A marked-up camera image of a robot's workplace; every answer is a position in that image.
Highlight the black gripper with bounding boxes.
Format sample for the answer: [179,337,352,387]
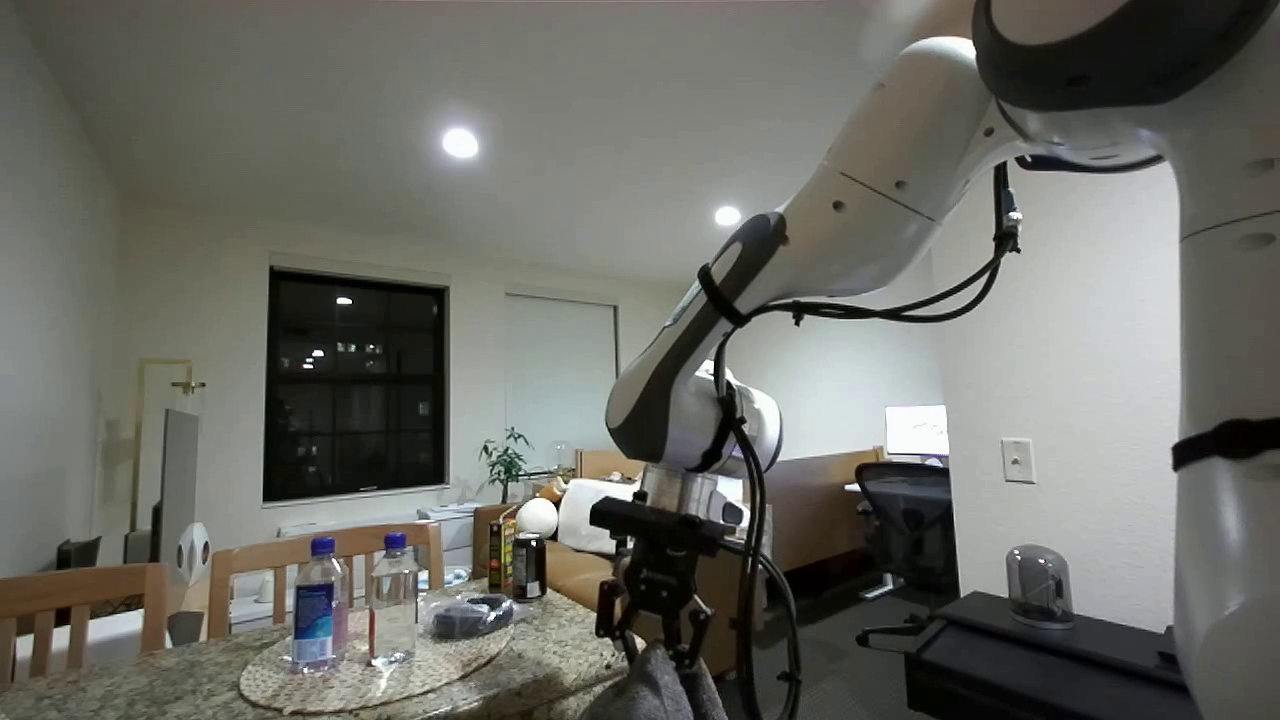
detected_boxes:
[593,527,717,674]

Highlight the grey fluffy towel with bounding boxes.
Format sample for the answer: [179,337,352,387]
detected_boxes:
[575,644,734,720]

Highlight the dark bottle on side table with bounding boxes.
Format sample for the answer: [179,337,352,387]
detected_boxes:
[512,538,554,606]

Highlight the clear label water bottle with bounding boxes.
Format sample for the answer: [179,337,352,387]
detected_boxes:
[364,532,425,674]

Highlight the blue label water bottle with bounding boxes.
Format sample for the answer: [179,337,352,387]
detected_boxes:
[290,532,352,675]

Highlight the tan wooden armchair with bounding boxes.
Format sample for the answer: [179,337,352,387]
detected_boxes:
[545,532,757,675]

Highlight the dark glass bowl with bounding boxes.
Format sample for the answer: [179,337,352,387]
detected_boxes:
[428,594,522,644]

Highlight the wooden desk partition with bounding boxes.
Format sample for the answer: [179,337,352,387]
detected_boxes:
[763,450,888,579]

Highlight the green potted plant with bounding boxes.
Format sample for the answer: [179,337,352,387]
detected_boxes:
[475,424,538,513]

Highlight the white low cabinet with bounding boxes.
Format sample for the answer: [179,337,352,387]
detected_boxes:
[411,500,482,579]

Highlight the round woven placemat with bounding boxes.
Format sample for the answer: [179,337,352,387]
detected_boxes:
[237,614,516,715]

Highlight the white roller blind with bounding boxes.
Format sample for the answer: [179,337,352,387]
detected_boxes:
[501,291,624,472]

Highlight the black office chair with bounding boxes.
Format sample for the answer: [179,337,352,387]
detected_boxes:
[851,456,962,653]

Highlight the bright computer monitor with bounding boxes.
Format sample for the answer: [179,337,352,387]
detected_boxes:
[886,402,951,465]

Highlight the dark night window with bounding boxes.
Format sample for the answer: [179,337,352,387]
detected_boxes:
[262,266,452,503]

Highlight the black equipment case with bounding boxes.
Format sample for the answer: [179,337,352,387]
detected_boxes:
[900,589,1193,720]

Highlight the grey glass cylinder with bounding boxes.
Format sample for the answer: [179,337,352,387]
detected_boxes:
[1004,542,1075,624]

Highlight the wooden dining chair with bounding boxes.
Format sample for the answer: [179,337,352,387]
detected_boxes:
[0,559,172,683]
[205,521,449,644]

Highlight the small white appliance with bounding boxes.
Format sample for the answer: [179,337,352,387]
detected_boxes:
[172,521,218,584]

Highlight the tall grey panel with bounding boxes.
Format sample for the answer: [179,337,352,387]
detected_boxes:
[156,405,205,565]

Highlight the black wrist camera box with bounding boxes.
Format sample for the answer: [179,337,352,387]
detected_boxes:
[590,492,737,557]

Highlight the white wall switch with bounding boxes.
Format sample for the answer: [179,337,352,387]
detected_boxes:
[1001,432,1041,487]

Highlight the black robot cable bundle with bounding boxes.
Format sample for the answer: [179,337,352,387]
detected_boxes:
[694,157,1032,720]

